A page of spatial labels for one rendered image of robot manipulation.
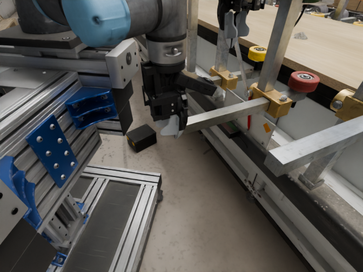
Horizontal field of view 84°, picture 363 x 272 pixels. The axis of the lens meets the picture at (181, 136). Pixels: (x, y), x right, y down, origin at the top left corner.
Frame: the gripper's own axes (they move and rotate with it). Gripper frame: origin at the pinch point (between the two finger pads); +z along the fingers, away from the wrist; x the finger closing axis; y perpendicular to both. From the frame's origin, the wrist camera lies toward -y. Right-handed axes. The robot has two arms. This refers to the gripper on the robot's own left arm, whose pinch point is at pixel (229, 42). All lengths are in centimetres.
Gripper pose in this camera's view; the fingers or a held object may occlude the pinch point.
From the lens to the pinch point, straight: 64.4
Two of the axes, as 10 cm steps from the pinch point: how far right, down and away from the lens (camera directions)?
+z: 0.2, 7.6, 6.4
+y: 4.0, 5.8, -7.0
